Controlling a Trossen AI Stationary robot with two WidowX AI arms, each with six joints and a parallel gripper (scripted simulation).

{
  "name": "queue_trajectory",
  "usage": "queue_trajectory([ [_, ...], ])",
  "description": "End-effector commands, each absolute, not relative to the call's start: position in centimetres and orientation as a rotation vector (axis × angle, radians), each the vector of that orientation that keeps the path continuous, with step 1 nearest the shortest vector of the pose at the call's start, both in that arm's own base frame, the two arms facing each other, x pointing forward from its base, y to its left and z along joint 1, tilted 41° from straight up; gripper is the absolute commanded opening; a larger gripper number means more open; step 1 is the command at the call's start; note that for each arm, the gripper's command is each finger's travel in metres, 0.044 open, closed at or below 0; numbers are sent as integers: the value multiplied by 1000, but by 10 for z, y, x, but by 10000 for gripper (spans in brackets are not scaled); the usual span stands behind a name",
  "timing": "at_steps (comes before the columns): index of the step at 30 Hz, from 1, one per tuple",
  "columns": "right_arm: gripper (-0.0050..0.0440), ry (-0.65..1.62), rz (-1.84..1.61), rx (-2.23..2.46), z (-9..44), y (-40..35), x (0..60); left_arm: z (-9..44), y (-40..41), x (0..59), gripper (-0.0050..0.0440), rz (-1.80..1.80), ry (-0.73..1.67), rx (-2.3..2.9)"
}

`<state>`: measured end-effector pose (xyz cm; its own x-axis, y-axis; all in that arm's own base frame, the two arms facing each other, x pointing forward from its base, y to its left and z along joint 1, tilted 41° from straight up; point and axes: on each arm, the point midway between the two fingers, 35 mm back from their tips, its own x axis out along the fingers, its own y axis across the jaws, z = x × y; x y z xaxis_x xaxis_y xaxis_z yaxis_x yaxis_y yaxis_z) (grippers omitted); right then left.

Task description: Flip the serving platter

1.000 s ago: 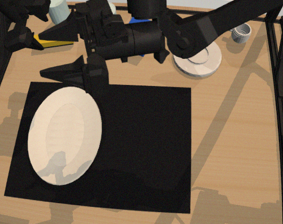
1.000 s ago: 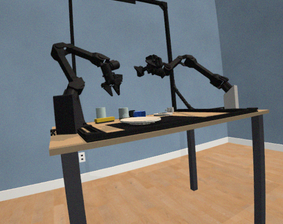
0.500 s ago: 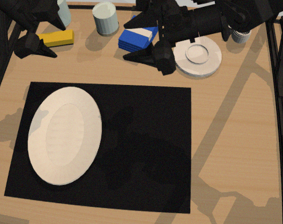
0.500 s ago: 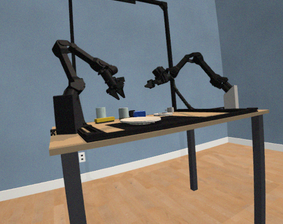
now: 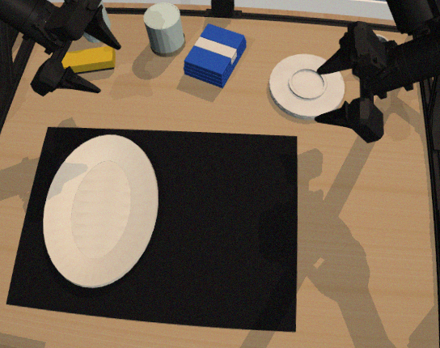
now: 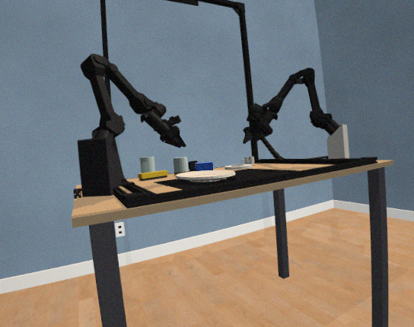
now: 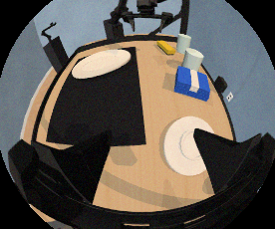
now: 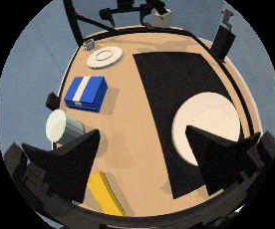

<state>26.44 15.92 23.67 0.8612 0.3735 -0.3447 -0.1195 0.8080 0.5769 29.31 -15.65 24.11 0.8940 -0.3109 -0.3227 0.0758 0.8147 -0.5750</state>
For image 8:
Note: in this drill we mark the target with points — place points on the yellow rectangular block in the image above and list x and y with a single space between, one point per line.
104 194

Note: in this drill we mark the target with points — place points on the white round saucer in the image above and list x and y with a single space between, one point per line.
104 58

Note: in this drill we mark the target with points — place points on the cream oval platter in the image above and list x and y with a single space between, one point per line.
209 111

